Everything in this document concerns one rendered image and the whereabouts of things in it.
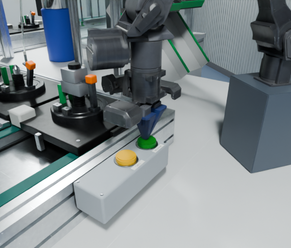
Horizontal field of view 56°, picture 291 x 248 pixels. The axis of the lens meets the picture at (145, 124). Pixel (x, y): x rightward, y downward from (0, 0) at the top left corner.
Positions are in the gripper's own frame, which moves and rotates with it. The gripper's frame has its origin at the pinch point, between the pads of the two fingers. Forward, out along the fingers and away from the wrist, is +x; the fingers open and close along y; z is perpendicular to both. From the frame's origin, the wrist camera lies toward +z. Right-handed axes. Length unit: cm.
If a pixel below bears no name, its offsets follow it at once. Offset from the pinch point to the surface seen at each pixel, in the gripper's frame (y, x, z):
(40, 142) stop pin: 11.3, 6.2, 20.6
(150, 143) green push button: 0.8, 3.7, -1.7
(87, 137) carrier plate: 6.2, 3.9, 10.8
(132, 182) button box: 9.4, 7.0, -3.7
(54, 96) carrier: -5.0, 3.8, 35.3
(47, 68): -44, 15, 92
